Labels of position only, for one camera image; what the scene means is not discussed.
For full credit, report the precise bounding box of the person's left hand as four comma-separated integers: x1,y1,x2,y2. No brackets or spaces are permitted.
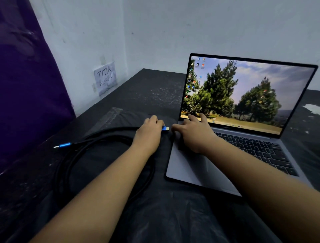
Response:
131,115,166,157

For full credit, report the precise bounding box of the person's right hand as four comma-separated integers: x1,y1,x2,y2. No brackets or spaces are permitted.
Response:
171,113,218,155

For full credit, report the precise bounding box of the grey laptop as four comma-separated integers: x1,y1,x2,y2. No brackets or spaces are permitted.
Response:
165,53,319,198

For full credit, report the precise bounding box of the black cable with blue plugs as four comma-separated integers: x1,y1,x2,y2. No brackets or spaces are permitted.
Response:
53,126,170,208

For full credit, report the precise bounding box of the person's left forearm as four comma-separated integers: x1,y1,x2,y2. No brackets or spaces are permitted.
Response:
29,144,152,243

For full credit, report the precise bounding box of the person's right forearm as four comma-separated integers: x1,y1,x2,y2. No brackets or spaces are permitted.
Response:
199,136,320,243

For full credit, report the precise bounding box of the black plastic table cover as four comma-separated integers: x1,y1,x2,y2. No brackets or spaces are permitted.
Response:
0,68,320,243

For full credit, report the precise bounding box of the white handwritten paper note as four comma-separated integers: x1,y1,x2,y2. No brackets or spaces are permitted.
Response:
94,62,118,97

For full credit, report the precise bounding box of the purple cloth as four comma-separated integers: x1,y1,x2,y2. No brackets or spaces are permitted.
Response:
0,0,76,173

